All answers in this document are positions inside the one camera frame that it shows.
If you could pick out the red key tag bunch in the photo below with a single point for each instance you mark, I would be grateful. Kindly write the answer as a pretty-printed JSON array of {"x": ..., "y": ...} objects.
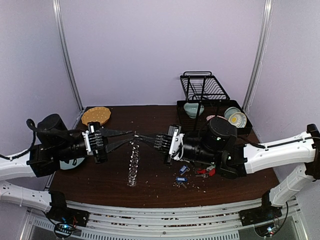
[{"x": 205, "y": 172}]

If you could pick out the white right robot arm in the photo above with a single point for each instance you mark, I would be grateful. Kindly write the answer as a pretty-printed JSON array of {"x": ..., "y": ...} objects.
[{"x": 215, "y": 144}]

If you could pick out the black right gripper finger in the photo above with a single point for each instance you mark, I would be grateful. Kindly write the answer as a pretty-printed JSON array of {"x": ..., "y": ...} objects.
[
  {"x": 147, "y": 136},
  {"x": 151, "y": 142}
]

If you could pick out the black wire dish rack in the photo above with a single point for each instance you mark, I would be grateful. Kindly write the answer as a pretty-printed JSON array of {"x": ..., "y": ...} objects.
[{"x": 202, "y": 87}]

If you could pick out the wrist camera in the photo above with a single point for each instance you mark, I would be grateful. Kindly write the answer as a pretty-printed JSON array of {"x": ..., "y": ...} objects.
[
  {"x": 176, "y": 137},
  {"x": 87, "y": 136}
]

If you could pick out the aluminium front rail base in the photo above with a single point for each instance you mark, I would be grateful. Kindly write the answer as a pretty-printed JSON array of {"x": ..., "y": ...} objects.
[{"x": 215, "y": 222}]

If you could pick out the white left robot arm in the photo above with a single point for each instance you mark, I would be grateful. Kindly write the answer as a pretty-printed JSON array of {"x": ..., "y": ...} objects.
[{"x": 58, "y": 145}]

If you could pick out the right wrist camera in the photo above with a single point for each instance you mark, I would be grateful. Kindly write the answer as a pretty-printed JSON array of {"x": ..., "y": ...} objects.
[{"x": 176, "y": 137}]

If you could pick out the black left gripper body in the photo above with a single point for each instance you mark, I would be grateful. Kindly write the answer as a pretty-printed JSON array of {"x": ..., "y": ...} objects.
[{"x": 99, "y": 158}]

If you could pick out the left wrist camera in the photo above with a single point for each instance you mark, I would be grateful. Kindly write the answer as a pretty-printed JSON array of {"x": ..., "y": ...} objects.
[{"x": 87, "y": 136}]

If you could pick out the metal disc with key rings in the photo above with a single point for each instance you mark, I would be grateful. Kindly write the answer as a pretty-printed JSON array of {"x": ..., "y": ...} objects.
[{"x": 134, "y": 161}]

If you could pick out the blue key tag lower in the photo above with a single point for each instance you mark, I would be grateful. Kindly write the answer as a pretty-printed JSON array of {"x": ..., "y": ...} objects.
[{"x": 181, "y": 181}]

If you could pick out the pale green bowl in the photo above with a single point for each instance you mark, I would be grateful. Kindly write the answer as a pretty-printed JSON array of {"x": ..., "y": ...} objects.
[{"x": 230, "y": 111}]

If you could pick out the blue key tag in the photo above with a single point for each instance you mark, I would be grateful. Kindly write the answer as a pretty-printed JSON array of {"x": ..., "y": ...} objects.
[
  {"x": 181, "y": 181},
  {"x": 184, "y": 169}
]

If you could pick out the aluminium frame post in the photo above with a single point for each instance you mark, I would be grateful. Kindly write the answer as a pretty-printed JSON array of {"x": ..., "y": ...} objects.
[
  {"x": 66, "y": 56},
  {"x": 260, "y": 51}
]

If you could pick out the pink patterned bowl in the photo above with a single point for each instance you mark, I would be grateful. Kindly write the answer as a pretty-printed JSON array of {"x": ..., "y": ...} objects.
[{"x": 210, "y": 117}]

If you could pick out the celadon green bowl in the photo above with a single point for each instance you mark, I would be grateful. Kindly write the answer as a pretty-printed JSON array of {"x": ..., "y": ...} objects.
[{"x": 193, "y": 110}]

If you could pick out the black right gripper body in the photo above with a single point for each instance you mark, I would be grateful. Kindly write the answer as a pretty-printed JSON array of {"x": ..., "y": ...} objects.
[{"x": 162, "y": 143}]

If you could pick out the yellow flower plate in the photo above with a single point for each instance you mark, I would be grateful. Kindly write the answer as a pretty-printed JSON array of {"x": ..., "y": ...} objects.
[{"x": 238, "y": 119}]

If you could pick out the yellow dotted plate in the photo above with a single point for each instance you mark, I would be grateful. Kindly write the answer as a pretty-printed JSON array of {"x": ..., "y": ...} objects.
[{"x": 98, "y": 114}]

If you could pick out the right aluminium frame post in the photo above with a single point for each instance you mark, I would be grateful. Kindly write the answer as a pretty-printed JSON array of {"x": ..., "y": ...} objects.
[{"x": 260, "y": 51}]

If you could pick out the light blue plate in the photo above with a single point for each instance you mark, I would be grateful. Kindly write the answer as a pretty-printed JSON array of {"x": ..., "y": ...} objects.
[{"x": 71, "y": 164}]

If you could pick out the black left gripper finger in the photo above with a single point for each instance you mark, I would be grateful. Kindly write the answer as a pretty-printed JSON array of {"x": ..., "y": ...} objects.
[
  {"x": 111, "y": 147},
  {"x": 109, "y": 133}
]

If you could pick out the blue key tag upper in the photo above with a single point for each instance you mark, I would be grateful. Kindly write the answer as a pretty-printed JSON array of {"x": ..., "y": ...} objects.
[{"x": 184, "y": 169}]

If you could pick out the left aluminium frame post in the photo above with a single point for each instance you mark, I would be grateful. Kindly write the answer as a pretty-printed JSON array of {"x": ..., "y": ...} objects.
[{"x": 66, "y": 56}]

